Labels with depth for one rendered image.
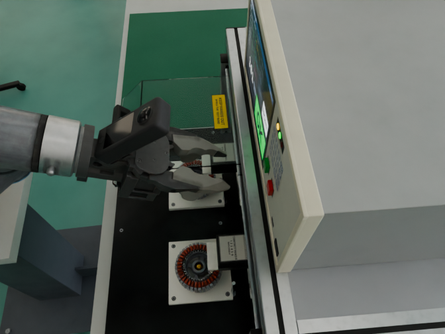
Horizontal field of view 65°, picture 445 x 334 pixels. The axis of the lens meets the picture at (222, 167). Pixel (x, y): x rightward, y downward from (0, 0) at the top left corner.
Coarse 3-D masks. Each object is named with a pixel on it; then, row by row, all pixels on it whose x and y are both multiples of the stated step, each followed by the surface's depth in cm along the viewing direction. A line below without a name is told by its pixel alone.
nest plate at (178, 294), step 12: (204, 240) 89; (192, 276) 84; (204, 276) 84; (228, 276) 84; (180, 288) 83; (216, 288) 83; (228, 288) 83; (180, 300) 82; (192, 300) 82; (204, 300) 82; (216, 300) 82
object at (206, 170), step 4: (204, 168) 89; (208, 168) 89; (212, 168) 86; (216, 168) 87; (220, 168) 87; (224, 168) 87; (228, 168) 87; (232, 168) 87; (204, 172) 88; (208, 172) 88; (212, 172) 88; (216, 172) 88; (220, 172) 88; (224, 172) 88; (228, 172) 88
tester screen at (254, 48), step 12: (252, 12) 59; (252, 24) 60; (252, 36) 61; (252, 48) 62; (252, 60) 63; (264, 60) 51; (264, 72) 52; (264, 84) 52; (264, 96) 53; (264, 132) 55
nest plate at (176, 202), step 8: (216, 176) 99; (176, 200) 95; (184, 200) 95; (200, 200) 95; (208, 200) 95; (216, 200) 95; (176, 208) 94; (184, 208) 94; (192, 208) 95; (200, 208) 95
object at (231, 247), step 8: (216, 240) 77; (224, 240) 75; (232, 240) 75; (240, 240) 75; (208, 248) 78; (216, 248) 78; (224, 248) 74; (232, 248) 74; (240, 248) 74; (208, 256) 77; (216, 256) 77; (224, 256) 73; (232, 256) 73; (240, 256) 73; (208, 264) 76; (216, 264) 76; (224, 264) 73; (232, 264) 73; (240, 264) 74
